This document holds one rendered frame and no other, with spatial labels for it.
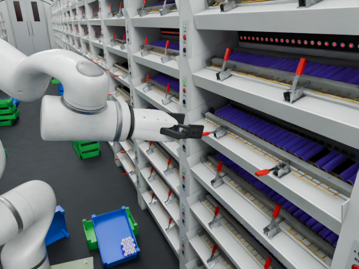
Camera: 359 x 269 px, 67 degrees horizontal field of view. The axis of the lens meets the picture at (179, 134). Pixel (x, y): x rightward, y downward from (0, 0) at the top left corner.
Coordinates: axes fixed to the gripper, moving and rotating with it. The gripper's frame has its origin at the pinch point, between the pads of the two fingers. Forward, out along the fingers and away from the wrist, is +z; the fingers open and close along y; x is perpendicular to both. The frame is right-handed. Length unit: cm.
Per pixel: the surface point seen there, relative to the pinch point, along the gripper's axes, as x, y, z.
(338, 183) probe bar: -3.5, 24.8, 23.2
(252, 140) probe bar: -4.0, -1.2, 22.8
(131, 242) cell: -91, -65, 18
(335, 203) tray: -7.1, 26.4, 21.8
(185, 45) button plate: 18.4, -34.4, 13.2
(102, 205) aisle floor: -100, -118, 13
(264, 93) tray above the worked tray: 10.5, 4.3, 16.6
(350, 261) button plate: -14.9, 33.6, 20.2
